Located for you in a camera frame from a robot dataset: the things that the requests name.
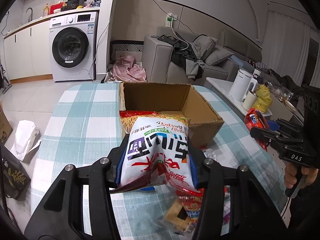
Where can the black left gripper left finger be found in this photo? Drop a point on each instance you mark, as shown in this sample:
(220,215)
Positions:
(78,204)

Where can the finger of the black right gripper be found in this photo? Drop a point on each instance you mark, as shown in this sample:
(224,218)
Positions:
(267,137)
(281,124)

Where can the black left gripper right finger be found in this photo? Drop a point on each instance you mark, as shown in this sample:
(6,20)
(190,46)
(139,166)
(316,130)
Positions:
(234,204)

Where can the white noodle snack bag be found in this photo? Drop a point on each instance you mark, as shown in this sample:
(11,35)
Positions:
(156,153)

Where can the right hand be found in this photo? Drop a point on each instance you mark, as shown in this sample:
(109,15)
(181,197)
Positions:
(290,178)

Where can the yellow plastic bag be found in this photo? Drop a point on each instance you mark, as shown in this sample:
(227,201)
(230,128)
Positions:
(263,101)

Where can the cream cup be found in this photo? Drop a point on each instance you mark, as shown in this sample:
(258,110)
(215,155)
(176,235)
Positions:
(249,100)

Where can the white kettle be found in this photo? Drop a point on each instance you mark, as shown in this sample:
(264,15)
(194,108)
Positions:
(243,82)

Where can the brown cardboard box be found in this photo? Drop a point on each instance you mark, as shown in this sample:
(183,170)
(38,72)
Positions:
(174,99)

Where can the white side table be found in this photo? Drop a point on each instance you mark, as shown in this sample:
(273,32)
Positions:
(222,88)

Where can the black shopping bag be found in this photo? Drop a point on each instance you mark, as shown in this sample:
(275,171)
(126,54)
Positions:
(16,178)

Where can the clear cracker packet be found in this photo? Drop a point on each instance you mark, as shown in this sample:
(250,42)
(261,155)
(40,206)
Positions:
(177,220)

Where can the grey pillow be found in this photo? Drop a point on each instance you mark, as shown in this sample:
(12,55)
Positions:
(219,54)

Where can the white paper bag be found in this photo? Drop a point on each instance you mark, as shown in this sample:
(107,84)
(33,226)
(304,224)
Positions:
(27,140)

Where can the teal checkered tablecloth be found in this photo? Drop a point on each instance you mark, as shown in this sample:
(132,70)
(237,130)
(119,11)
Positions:
(85,126)

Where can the dark clothes pile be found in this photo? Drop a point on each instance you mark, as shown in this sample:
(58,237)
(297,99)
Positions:
(183,55)

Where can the grey sofa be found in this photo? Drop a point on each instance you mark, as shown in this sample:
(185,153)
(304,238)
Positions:
(156,56)

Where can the pink cloth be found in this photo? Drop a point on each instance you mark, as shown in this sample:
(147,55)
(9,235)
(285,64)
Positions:
(128,70)

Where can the black patterned basket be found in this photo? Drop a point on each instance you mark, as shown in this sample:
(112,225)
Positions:
(121,48)

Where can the white kitchen cabinet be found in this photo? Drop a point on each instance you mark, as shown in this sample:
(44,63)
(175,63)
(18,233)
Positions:
(27,52)

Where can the white washing machine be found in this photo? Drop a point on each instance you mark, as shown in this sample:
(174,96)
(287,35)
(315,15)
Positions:
(72,41)

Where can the black rice cooker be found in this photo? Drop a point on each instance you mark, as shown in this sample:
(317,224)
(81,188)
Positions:
(73,4)

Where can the white wall socket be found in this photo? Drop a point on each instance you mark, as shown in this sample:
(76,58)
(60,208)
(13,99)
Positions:
(170,18)

